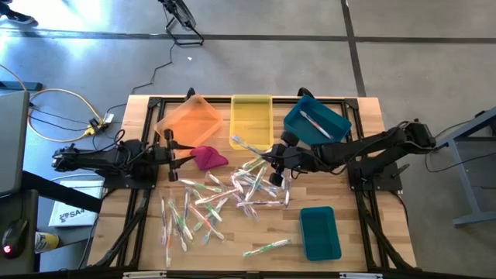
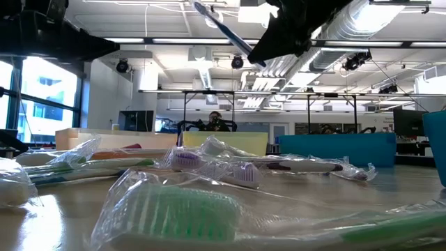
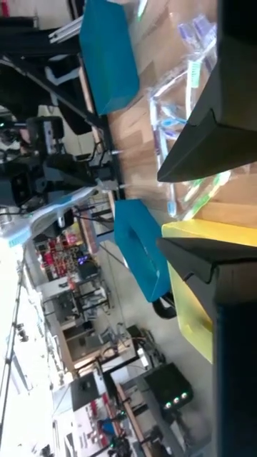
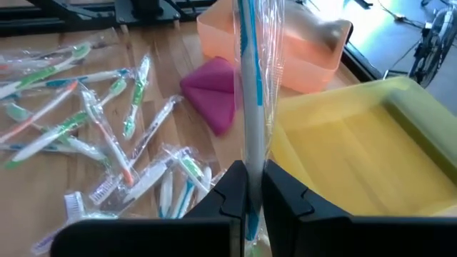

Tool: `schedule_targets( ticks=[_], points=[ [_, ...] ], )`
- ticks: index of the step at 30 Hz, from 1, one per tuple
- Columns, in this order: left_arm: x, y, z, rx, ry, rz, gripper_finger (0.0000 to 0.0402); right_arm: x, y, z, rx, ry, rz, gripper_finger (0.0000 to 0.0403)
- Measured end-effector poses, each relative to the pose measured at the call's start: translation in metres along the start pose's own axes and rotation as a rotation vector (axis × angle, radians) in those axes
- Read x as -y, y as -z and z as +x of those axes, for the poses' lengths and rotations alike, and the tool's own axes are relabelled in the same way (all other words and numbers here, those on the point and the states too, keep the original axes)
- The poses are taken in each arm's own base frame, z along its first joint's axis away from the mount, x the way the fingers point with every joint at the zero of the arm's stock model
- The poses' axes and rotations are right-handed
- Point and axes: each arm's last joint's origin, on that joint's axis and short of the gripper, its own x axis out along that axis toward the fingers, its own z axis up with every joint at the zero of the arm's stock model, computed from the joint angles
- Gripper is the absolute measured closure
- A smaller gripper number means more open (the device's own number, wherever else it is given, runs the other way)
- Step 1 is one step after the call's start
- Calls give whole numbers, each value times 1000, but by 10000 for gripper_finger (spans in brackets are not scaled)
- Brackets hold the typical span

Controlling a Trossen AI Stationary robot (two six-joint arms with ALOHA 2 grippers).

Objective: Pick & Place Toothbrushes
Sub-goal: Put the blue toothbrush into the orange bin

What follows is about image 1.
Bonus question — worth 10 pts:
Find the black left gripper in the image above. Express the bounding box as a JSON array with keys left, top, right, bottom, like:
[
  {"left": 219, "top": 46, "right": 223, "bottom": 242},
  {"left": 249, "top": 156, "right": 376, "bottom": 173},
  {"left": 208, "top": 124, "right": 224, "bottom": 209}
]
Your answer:
[{"left": 145, "top": 129, "right": 195, "bottom": 182}]

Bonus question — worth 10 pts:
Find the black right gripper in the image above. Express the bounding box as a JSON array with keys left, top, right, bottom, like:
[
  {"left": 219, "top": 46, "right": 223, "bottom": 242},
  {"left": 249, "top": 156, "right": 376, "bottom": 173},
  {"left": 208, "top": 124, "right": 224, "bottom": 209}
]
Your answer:
[{"left": 260, "top": 131, "right": 313, "bottom": 188}]

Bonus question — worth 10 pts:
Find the green toothbrush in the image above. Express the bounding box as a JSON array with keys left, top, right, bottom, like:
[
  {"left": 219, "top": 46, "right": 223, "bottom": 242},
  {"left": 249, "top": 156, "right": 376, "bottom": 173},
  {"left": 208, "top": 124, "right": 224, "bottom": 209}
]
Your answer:
[
  {"left": 167, "top": 198, "right": 195, "bottom": 242},
  {"left": 191, "top": 196, "right": 230, "bottom": 233},
  {"left": 178, "top": 177, "right": 223, "bottom": 194},
  {"left": 233, "top": 160, "right": 269, "bottom": 177},
  {"left": 242, "top": 153, "right": 269, "bottom": 170},
  {"left": 242, "top": 237, "right": 295, "bottom": 259},
  {"left": 191, "top": 188, "right": 224, "bottom": 223}
]

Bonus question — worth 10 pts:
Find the purple toothbrush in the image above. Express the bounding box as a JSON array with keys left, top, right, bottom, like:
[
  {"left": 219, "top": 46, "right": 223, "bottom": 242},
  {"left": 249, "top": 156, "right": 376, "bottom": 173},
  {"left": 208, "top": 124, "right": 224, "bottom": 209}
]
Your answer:
[
  {"left": 284, "top": 168, "right": 292, "bottom": 208},
  {"left": 173, "top": 219, "right": 188, "bottom": 253},
  {"left": 230, "top": 173, "right": 253, "bottom": 216},
  {"left": 204, "top": 171, "right": 230, "bottom": 191},
  {"left": 236, "top": 181, "right": 260, "bottom": 221},
  {"left": 236, "top": 199, "right": 284, "bottom": 211},
  {"left": 160, "top": 196, "right": 168, "bottom": 246}
]

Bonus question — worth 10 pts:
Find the magenta plastic container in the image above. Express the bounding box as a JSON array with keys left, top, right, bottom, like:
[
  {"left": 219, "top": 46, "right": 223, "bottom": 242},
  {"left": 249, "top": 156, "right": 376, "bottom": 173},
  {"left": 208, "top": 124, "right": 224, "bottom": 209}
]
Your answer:
[{"left": 189, "top": 145, "right": 229, "bottom": 172}]

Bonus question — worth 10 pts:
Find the orange translucent plastic bin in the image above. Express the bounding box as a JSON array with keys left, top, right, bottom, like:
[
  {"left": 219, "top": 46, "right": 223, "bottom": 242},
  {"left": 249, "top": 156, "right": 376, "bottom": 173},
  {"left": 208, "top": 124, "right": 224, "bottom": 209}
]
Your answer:
[{"left": 153, "top": 93, "right": 225, "bottom": 158}]

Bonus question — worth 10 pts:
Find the yellow translucent plastic bin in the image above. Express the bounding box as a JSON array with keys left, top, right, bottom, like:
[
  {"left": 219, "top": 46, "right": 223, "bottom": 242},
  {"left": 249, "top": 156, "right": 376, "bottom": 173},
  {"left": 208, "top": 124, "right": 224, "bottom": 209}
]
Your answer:
[{"left": 229, "top": 94, "right": 275, "bottom": 151}]

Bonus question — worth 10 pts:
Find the blue plastic bin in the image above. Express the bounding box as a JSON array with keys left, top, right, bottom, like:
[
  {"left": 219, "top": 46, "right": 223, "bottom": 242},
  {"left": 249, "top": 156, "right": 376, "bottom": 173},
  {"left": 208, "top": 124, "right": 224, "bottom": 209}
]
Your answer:
[{"left": 283, "top": 95, "right": 353, "bottom": 150}]

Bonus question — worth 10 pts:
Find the small teal plastic bin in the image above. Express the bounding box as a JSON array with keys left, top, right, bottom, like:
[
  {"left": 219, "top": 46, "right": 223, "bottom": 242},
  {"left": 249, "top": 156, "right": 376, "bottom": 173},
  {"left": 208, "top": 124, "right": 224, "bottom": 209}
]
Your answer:
[{"left": 298, "top": 205, "right": 343, "bottom": 262}]

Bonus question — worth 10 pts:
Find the power strip with plugs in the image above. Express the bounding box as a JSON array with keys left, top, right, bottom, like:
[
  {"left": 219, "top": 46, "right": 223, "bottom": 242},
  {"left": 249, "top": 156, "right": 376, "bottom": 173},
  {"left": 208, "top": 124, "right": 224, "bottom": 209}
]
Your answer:
[{"left": 83, "top": 112, "right": 115, "bottom": 136}]

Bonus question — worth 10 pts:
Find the white printed box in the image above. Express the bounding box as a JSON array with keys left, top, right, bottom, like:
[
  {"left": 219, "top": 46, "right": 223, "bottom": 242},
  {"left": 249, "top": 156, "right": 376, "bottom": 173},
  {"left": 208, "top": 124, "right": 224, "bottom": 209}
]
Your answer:
[{"left": 48, "top": 180, "right": 105, "bottom": 229}]

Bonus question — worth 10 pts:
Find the white label strip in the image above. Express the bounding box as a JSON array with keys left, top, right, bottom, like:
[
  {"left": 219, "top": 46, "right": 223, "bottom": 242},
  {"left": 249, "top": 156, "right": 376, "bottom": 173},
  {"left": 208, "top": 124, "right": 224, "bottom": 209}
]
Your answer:
[
  {"left": 122, "top": 270, "right": 167, "bottom": 279},
  {"left": 339, "top": 272, "right": 384, "bottom": 279}
]

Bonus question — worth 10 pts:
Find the black desk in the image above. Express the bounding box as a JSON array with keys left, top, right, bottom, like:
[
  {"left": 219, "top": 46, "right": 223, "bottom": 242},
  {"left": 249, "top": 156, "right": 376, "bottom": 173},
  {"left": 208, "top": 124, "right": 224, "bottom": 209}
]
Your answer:
[{"left": 0, "top": 170, "right": 104, "bottom": 274}]

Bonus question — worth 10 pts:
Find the black floor fan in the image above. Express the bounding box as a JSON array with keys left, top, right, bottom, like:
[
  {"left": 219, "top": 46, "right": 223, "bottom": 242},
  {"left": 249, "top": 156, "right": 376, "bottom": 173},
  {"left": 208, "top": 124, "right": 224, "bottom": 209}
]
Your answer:
[{"left": 157, "top": 0, "right": 205, "bottom": 47}]

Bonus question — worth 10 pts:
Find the yellow can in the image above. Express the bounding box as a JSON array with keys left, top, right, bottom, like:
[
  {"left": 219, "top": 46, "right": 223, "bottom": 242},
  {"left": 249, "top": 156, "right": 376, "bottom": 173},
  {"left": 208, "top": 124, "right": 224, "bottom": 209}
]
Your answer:
[{"left": 33, "top": 231, "right": 60, "bottom": 255}]

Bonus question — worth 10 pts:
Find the grey laptop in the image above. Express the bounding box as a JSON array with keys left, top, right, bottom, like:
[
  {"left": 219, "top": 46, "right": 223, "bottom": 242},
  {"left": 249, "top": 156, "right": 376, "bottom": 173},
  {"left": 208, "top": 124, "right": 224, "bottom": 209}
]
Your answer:
[{"left": 0, "top": 91, "right": 31, "bottom": 197}]

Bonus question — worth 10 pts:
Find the blue floor bar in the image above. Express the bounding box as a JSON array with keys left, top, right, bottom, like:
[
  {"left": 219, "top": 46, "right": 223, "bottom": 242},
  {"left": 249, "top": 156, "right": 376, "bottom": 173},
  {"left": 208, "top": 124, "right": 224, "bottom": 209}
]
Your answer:
[{"left": 0, "top": 80, "right": 43, "bottom": 92}]

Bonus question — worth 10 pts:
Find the black computer mouse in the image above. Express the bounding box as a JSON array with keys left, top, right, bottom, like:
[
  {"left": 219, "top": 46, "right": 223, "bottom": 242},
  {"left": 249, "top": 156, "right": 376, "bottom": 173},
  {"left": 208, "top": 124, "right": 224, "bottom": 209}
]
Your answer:
[{"left": 2, "top": 219, "right": 30, "bottom": 260}]

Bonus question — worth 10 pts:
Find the grey metal table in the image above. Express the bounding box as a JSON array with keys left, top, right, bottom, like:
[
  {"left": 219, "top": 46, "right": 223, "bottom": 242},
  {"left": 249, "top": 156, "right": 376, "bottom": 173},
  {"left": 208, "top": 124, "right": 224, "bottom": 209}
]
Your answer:
[{"left": 428, "top": 106, "right": 496, "bottom": 228}]

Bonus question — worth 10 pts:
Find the person's shoe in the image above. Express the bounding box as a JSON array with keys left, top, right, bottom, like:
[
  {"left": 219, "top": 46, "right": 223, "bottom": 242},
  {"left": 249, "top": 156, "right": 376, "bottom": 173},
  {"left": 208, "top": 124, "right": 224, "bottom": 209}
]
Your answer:
[{"left": 0, "top": 0, "right": 39, "bottom": 27}]

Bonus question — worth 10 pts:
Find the black fan power cable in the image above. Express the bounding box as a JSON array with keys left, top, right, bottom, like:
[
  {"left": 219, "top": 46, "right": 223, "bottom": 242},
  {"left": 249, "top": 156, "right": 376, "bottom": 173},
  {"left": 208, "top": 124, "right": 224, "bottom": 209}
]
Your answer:
[{"left": 105, "top": 41, "right": 175, "bottom": 115}]

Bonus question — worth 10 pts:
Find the black floor cable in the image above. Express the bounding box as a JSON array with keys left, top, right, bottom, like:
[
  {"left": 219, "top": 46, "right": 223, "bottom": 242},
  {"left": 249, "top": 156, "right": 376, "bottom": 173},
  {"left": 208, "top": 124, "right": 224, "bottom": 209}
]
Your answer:
[{"left": 29, "top": 103, "right": 129, "bottom": 156}]

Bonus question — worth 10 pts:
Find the yellow extension cable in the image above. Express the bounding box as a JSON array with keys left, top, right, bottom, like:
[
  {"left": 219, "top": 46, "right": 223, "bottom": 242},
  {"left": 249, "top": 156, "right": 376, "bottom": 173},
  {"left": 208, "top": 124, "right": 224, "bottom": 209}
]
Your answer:
[{"left": 0, "top": 64, "right": 104, "bottom": 143}]

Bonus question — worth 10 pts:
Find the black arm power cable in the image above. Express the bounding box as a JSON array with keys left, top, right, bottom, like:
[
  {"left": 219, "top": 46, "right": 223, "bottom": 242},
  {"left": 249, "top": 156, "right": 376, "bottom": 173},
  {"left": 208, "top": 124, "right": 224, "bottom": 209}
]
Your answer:
[{"left": 424, "top": 119, "right": 496, "bottom": 175}]

